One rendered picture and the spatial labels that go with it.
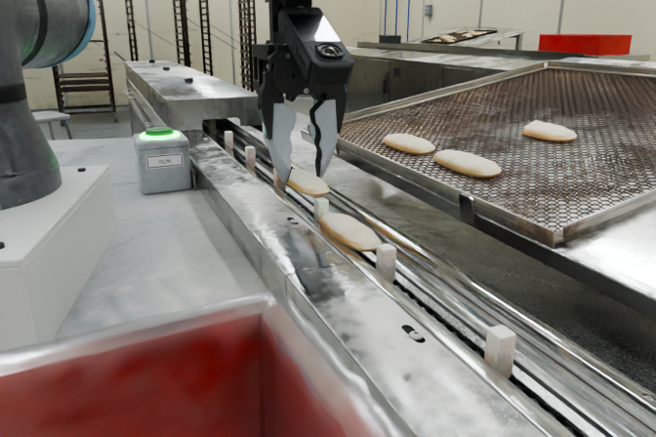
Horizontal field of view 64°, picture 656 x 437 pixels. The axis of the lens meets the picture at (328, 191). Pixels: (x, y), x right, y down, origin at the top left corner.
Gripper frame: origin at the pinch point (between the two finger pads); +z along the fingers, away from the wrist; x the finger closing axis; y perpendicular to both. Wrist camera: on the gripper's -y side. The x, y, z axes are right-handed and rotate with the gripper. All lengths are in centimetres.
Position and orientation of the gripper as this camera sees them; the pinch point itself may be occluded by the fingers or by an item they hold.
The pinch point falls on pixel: (305, 170)
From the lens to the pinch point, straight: 60.0
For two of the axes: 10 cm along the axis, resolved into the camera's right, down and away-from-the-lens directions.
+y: -4.0, -2.7, 8.7
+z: 0.0, 9.6, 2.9
